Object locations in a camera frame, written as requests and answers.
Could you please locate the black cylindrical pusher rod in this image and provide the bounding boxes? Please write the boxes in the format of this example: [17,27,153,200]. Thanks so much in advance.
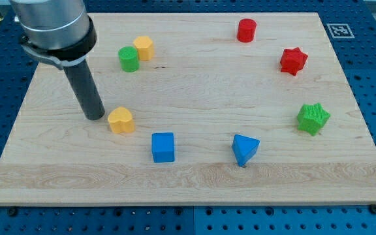
[63,60,105,121]

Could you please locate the yellow heart block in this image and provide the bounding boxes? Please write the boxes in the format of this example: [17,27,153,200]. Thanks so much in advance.
[107,106,135,134]

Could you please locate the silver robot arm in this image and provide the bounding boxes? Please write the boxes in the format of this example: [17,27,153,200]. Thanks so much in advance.
[10,0,104,120]

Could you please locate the green cylinder block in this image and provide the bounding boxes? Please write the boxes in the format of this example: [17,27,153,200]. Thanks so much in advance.
[117,46,140,72]

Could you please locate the yellow hexagon block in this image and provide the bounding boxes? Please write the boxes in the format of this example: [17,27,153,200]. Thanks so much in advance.
[133,36,155,61]

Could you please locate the blue cube block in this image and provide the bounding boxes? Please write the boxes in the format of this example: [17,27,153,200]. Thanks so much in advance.
[151,133,175,163]

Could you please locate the wooden board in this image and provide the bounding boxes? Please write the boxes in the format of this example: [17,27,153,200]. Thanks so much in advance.
[0,13,376,207]

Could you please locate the red cylinder block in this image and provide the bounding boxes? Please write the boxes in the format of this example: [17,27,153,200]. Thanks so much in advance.
[236,18,257,42]

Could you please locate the blue triangle block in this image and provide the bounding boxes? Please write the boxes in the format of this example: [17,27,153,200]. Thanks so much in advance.
[232,134,260,167]

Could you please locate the red star block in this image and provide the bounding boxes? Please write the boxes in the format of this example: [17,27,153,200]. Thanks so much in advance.
[280,47,308,76]

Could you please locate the green star block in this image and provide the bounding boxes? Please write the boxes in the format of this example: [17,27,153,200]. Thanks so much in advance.
[297,103,330,136]

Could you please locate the white fiducial marker tag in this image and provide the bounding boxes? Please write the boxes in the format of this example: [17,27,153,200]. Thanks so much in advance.
[326,23,354,39]

